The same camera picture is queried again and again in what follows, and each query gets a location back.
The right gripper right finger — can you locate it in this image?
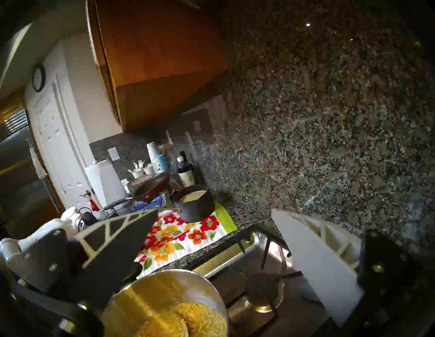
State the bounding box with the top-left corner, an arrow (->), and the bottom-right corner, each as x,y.
271,208 -> 366,327

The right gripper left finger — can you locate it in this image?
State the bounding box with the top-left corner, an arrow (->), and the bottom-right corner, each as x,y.
70,208 -> 159,311

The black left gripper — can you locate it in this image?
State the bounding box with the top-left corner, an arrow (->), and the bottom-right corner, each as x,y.
80,211 -> 102,226

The stainless steel pot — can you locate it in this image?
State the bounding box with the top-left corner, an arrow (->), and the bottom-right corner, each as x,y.
100,269 -> 229,337

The white paper towel roll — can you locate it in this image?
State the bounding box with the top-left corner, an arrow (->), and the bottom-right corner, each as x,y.
84,159 -> 128,209

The steel gas cooktop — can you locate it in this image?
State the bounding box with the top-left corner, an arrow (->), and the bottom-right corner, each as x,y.
190,223 -> 340,337

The blue foil box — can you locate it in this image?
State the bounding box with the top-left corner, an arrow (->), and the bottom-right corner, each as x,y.
133,194 -> 167,211

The white utensil cup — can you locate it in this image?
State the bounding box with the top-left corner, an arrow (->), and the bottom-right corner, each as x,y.
127,160 -> 155,179

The floral kitchen towel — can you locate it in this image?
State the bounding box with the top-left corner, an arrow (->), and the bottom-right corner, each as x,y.
134,201 -> 237,279

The dark frying pan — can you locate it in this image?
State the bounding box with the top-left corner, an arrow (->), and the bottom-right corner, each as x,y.
99,171 -> 171,213

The white panel door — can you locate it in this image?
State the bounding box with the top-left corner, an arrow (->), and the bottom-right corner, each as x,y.
24,75 -> 95,211

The steel refrigerator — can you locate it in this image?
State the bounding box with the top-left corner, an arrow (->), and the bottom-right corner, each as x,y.
0,109 -> 63,238

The patterned paper cup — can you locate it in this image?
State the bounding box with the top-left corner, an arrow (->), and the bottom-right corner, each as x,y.
152,155 -> 169,174

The small dark saucepan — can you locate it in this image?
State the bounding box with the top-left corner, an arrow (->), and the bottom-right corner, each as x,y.
158,184 -> 215,223

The white capped dark bottle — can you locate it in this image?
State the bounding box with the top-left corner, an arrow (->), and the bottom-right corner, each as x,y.
177,156 -> 197,188

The wooden upper cabinet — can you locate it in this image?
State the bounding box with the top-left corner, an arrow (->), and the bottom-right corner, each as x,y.
85,0 -> 231,133

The round wall clock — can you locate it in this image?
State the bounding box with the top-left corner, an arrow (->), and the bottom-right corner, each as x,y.
32,64 -> 46,93

